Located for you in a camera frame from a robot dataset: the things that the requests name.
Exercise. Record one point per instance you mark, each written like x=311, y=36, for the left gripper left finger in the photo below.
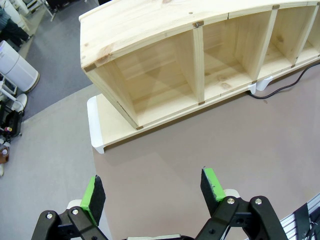
x=93, y=200

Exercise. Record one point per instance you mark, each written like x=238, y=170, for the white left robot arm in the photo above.
x=75, y=203

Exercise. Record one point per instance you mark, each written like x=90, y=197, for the aluminium frame rail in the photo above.
x=295, y=220

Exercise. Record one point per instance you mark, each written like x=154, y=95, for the wooden riser with white legs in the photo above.
x=262, y=83
x=110, y=127

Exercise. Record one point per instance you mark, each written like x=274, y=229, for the four-compartment pine wood shelf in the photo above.
x=175, y=50

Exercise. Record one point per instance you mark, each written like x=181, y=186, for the man in plaid shirt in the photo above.
x=12, y=30

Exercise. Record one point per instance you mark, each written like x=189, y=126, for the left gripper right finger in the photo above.
x=212, y=192

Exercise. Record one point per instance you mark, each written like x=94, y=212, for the white cylindrical air purifier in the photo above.
x=17, y=72

